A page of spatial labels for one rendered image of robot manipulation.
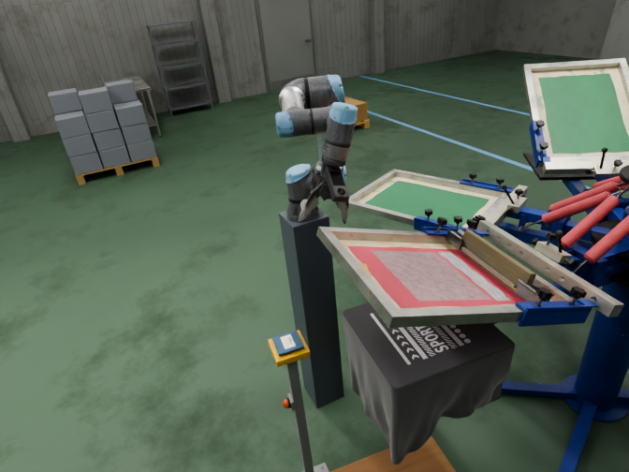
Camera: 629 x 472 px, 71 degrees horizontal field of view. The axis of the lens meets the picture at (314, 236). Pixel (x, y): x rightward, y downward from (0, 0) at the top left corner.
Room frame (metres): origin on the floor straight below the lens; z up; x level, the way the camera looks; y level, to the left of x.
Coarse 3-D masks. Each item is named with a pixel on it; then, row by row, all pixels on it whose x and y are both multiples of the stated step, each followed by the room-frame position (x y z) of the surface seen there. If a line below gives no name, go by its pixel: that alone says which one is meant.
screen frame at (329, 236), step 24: (336, 240) 1.36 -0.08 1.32; (360, 240) 1.48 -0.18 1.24; (384, 240) 1.51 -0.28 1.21; (408, 240) 1.54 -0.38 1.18; (432, 240) 1.57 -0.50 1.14; (360, 288) 1.09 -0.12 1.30; (552, 288) 1.24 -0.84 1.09; (384, 312) 0.95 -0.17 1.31; (408, 312) 0.95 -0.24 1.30; (432, 312) 0.96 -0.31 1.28; (456, 312) 0.98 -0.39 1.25; (480, 312) 1.00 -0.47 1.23; (504, 312) 1.02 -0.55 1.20
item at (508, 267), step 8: (464, 232) 1.53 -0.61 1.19; (472, 232) 1.50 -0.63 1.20; (464, 240) 1.51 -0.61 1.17; (472, 240) 1.48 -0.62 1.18; (480, 240) 1.44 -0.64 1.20; (472, 248) 1.46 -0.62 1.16; (480, 248) 1.42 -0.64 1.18; (488, 248) 1.39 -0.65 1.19; (496, 248) 1.37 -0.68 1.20; (480, 256) 1.41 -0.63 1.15; (488, 256) 1.38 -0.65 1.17; (496, 256) 1.34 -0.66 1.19; (504, 256) 1.32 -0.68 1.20; (496, 264) 1.33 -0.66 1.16; (504, 264) 1.30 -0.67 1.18; (512, 264) 1.27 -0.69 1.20; (520, 264) 1.26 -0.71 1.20; (504, 272) 1.28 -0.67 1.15; (512, 272) 1.25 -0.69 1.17; (520, 272) 1.23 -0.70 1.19; (528, 272) 1.21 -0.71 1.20; (512, 280) 1.24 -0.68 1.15; (528, 280) 1.19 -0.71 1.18
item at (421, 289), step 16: (384, 288) 1.12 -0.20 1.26; (400, 288) 1.13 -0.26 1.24; (416, 288) 1.15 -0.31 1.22; (432, 288) 1.17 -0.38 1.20; (448, 288) 1.18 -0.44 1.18; (464, 288) 1.20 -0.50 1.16; (480, 288) 1.22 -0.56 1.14; (400, 304) 1.03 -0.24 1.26; (416, 304) 1.05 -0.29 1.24; (432, 304) 1.06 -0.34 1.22; (448, 304) 1.08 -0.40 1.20; (464, 304) 1.09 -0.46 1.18; (480, 304) 1.11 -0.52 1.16; (496, 304) 1.12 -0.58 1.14
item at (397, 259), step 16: (368, 256) 1.34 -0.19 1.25; (384, 256) 1.37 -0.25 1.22; (400, 256) 1.39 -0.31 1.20; (416, 256) 1.41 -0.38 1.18; (432, 256) 1.44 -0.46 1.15; (464, 256) 1.49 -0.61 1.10; (384, 272) 1.24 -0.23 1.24; (400, 272) 1.25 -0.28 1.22; (416, 272) 1.27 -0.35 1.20; (432, 272) 1.30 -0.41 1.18; (448, 272) 1.32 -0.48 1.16; (480, 272) 1.36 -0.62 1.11
